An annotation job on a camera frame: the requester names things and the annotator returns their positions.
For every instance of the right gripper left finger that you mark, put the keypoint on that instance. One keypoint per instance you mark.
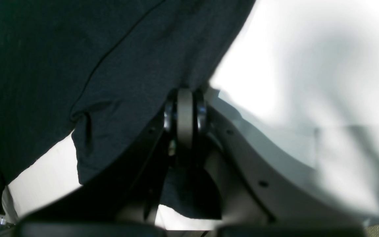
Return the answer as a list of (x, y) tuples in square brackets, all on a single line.
[(122, 200)]

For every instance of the black T-shirt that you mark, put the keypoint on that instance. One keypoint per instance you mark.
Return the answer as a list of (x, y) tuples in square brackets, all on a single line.
[(100, 70)]

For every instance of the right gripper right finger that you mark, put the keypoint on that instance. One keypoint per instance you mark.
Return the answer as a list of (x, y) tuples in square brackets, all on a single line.
[(254, 199)]

